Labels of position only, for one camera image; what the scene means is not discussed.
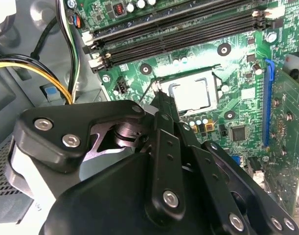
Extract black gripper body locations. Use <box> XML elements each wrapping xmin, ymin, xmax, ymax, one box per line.
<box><xmin>39</xmin><ymin>151</ymin><xmax>228</xmax><ymax>235</ymax></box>

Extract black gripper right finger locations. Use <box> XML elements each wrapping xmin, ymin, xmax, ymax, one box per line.
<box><xmin>166</xmin><ymin>94</ymin><xmax>299</xmax><ymax>235</ymax></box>

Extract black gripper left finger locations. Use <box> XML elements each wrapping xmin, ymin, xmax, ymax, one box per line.
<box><xmin>13</xmin><ymin>90</ymin><xmax>186</xmax><ymax>227</ymax></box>

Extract silver CPU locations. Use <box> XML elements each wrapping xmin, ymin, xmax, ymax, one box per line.
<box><xmin>173</xmin><ymin>78</ymin><xmax>211</xmax><ymax>110</ymax></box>

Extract metal socket cover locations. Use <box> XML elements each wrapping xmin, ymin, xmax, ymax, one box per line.
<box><xmin>160</xmin><ymin>70</ymin><xmax>220</xmax><ymax>116</ymax></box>

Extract metal locking lever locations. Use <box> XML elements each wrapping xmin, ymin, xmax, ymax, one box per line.
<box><xmin>153</xmin><ymin>64</ymin><xmax>224</xmax><ymax>93</ymax></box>

